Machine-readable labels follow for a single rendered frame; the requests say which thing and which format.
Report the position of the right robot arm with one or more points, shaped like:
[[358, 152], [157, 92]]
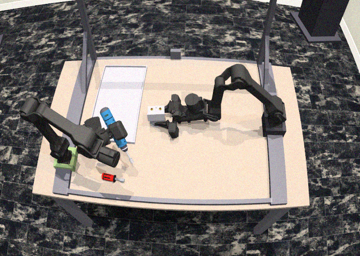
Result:
[[83, 136]]

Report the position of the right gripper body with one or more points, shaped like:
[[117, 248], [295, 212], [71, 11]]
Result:
[[117, 130]]

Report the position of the grey metal l-shaped bracket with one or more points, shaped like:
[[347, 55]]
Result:
[[156, 114]]

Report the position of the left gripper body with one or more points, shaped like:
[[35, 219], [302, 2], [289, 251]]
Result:
[[173, 130]]

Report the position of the blue cylindrical tool barrel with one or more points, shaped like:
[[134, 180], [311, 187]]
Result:
[[109, 119]]

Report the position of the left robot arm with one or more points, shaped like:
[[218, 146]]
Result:
[[240, 79]]

